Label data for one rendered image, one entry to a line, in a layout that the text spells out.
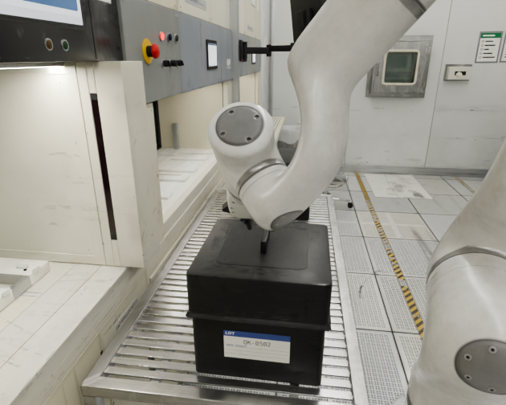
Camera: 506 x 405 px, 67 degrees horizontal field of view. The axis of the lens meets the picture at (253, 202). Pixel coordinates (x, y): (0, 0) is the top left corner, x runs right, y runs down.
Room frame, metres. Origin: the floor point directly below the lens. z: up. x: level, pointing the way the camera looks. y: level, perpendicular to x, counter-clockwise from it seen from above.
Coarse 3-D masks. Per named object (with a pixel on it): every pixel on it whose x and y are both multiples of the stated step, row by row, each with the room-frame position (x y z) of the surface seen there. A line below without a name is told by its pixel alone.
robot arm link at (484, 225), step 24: (504, 144) 0.40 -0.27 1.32; (504, 168) 0.39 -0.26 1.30; (480, 192) 0.42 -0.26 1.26; (504, 192) 0.38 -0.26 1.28; (480, 216) 0.42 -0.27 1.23; (504, 216) 0.39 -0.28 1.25; (456, 240) 0.45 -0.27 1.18; (480, 240) 0.43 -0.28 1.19; (504, 240) 0.41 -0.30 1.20; (432, 264) 0.45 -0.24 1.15
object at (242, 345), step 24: (216, 336) 0.65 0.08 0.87; (240, 336) 0.64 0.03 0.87; (264, 336) 0.63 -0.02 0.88; (288, 336) 0.63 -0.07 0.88; (312, 336) 0.62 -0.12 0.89; (216, 360) 0.65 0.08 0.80; (240, 360) 0.64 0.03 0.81; (264, 360) 0.63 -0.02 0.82; (288, 360) 0.62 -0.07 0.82; (312, 360) 0.62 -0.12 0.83; (312, 384) 0.62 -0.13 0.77
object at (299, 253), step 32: (224, 224) 0.89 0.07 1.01; (256, 224) 0.89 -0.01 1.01; (288, 224) 0.89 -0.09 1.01; (320, 224) 0.89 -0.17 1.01; (224, 256) 0.72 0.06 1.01; (256, 256) 0.72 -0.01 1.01; (288, 256) 0.72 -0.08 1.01; (320, 256) 0.72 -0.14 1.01; (192, 288) 0.65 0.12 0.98; (224, 288) 0.64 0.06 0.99; (256, 288) 0.63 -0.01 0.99; (288, 288) 0.62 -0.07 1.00; (320, 288) 0.61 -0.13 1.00; (224, 320) 0.64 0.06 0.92; (256, 320) 0.63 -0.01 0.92; (288, 320) 0.62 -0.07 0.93; (320, 320) 0.61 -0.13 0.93
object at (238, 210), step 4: (228, 196) 0.59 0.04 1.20; (228, 200) 0.60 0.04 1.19; (232, 200) 0.59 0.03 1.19; (228, 204) 0.61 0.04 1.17; (232, 204) 0.60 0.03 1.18; (236, 204) 0.60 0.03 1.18; (232, 208) 0.62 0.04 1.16; (236, 208) 0.61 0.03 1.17; (240, 208) 0.61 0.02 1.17; (244, 208) 0.60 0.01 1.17; (232, 212) 0.63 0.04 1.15; (236, 212) 0.63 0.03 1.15; (240, 212) 0.62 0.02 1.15; (244, 212) 0.62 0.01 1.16; (248, 212) 0.62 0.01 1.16; (236, 216) 0.64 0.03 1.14; (240, 216) 0.64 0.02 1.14; (244, 216) 0.64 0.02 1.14; (248, 216) 0.63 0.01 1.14
